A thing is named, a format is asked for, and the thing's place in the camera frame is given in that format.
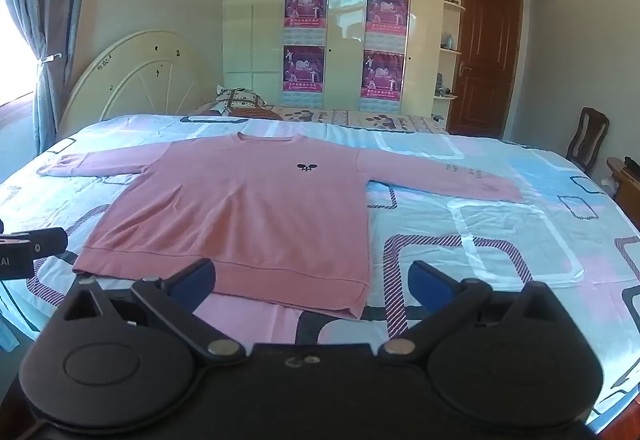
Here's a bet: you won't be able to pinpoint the pink long-sleeved sweater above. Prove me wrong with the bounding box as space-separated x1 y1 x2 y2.
37 132 524 321

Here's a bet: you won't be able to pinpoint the blue cloth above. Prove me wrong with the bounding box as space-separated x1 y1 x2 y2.
0 297 21 352

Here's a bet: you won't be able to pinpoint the grey curtain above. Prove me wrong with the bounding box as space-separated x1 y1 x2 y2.
0 0 94 157

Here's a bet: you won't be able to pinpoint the patterned pillow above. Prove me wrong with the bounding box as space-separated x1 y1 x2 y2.
207 86 277 114

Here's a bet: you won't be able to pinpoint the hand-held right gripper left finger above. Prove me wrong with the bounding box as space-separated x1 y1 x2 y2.
64 258 247 369

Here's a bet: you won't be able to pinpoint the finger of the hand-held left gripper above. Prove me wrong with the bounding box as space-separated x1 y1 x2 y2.
0 228 69 257

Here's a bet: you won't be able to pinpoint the cream round headboard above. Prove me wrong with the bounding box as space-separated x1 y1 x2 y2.
57 30 217 138

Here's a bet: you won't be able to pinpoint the dark wooden chair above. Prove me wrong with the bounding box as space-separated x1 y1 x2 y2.
565 107 611 174

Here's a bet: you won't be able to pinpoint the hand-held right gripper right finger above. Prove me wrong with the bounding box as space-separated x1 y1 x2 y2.
378 261 563 366

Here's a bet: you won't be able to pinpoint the brown wooden door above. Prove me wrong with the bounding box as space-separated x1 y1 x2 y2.
446 0 524 139

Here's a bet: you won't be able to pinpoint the bed with patterned sheet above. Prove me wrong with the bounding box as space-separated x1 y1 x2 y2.
0 114 640 432

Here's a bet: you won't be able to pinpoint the dark wooden side table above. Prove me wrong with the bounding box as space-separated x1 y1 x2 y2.
606 155 640 222

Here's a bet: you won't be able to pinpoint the floral quilt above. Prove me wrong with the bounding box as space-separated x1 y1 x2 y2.
190 102 451 136

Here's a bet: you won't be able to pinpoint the cream corner shelves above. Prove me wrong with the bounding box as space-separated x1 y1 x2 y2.
432 0 467 117

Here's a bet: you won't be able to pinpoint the purple wall poster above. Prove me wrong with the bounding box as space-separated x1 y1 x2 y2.
366 0 410 41
282 45 326 109
361 49 405 114
284 0 329 46

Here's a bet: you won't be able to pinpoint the cream glossy wardrobe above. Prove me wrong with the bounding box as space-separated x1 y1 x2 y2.
222 0 553 123

